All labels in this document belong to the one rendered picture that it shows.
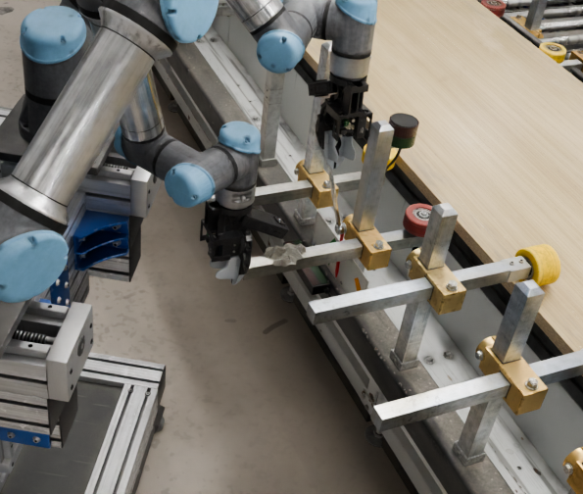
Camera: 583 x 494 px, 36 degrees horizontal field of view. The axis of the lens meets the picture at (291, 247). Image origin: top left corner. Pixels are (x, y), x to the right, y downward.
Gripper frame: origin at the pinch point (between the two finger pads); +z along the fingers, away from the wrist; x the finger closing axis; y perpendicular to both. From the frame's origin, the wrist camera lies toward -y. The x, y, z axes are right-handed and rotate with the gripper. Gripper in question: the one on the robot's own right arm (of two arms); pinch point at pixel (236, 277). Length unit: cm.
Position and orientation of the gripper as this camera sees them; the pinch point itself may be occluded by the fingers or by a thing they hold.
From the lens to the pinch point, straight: 179.6
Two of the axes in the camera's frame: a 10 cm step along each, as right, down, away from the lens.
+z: -1.1, 7.8, 6.2
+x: 4.0, 6.1, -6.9
